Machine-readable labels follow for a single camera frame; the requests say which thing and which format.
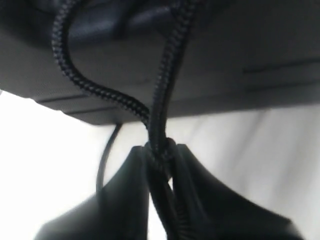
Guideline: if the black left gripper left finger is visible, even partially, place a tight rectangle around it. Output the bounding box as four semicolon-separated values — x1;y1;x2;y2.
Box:
35;146;149;240

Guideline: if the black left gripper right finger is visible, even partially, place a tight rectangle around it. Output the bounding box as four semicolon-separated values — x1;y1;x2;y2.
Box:
174;144;303;240

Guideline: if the black braided rope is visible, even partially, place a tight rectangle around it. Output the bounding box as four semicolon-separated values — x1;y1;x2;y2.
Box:
51;0;201;240

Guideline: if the black plastic carry case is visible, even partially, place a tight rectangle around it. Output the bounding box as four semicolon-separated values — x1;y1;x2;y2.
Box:
0;0;320;125

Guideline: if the thin black cable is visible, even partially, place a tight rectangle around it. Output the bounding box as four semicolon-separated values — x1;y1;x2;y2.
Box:
96;123;123;196

